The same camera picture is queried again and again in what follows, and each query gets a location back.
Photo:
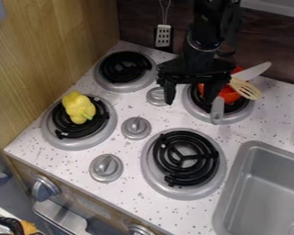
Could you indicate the orange pot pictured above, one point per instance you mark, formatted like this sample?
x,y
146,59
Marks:
x,y
231,93

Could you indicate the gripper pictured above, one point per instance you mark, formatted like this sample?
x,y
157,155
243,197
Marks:
x,y
194,72

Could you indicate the silver spatula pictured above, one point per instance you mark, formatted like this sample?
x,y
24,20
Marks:
x,y
163,35

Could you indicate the white toy knife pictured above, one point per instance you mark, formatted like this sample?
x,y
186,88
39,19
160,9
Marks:
x,y
251,72

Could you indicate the toy stove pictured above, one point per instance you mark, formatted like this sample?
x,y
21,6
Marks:
x,y
182,159

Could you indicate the yellow slotted spatula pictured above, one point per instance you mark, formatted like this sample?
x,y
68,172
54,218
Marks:
x,y
247,88

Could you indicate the toy sink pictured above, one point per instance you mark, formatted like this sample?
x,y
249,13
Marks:
x,y
268,189

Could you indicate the yellow toy pepper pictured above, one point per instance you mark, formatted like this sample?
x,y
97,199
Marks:
x,y
78,107

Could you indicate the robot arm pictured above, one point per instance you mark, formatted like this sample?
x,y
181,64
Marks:
x,y
206,27

